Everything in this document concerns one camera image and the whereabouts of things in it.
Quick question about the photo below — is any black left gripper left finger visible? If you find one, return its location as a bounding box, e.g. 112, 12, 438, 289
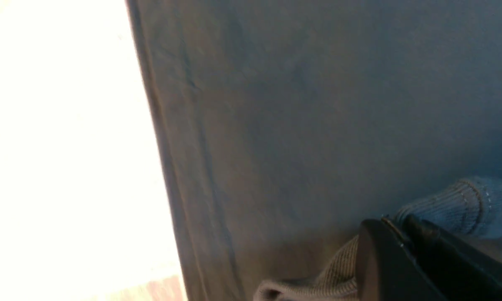
355, 219, 446, 301

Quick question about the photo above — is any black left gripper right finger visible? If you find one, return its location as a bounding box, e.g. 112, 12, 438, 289
402, 215, 502, 301

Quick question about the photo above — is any gray long-sleeve top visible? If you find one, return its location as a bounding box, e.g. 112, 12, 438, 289
126, 0, 502, 301

